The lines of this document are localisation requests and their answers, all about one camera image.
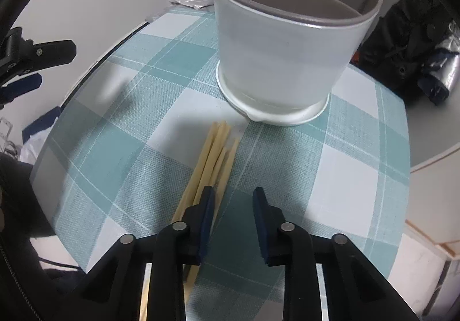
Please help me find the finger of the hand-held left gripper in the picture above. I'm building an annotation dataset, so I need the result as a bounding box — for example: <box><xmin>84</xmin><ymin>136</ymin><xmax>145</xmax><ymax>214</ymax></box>
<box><xmin>0</xmin><ymin>71</ymin><xmax>43</xmax><ymax>109</ymax></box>
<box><xmin>0</xmin><ymin>28</ymin><xmax>77</xmax><ymax>72</ymax></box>

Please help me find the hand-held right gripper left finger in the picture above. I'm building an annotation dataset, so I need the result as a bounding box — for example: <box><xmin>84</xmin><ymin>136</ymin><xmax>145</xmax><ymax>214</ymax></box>
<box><xmin>61</xmin><ymin>185</ymin><xmax>216</xmax><ymax>321</ymax></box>

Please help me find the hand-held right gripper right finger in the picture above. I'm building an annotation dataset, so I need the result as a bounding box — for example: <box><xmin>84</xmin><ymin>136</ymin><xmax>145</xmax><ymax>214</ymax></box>
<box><xmin>252</xmin><ymin>187</ymin><xmax>419</xmax><ymax>321</ymax></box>

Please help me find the bundle of wooden chopsticks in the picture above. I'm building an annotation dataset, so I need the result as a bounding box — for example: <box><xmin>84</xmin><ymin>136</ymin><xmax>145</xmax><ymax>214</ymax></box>
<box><xmin>172</xmin><ymin>121</ymin><xmax>241</xmax><ymax>302</ymax></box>

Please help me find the white plastic utensil holder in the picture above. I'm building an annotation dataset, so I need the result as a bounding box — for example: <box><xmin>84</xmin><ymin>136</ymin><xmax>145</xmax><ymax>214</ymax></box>
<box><xmin>210</xmin><ymin>0</ymin><xmax>386</xmax><ymax>126</ymax></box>

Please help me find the dark blue bag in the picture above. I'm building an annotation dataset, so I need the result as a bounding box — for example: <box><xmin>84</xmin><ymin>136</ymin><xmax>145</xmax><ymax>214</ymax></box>
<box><xmin>22</xmin><ymin>107</ymin><xmax>60</xmax><ymax>138</ymax></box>

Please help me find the white plastic bag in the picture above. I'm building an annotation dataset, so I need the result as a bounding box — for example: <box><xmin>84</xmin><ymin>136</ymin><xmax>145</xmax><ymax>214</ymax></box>
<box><xmin>20</xmin><ymin>132</ymin><xmax>54</xmax><ymax>163</ymax></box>

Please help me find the teal plaid tablecloth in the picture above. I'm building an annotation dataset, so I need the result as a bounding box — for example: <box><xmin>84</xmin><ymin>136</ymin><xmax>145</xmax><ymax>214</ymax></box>
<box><xmin>30</xmin><ymin>6</ymin><xmax>412</xmax><ymax>303</ymax></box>

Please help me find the white wooden-edged cabinet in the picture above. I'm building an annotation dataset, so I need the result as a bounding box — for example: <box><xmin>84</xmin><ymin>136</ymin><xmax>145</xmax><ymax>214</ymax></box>
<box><xmin>404</xmin><ymin>141</ymin><xmax>460</xmax><ymax>307</ymax></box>

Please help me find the black jacket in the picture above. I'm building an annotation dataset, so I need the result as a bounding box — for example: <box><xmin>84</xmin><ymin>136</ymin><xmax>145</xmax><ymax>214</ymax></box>
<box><xmin>359</xmin><ymin>0</ymin><xmax>460</xmax><ymax>97</ymax></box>

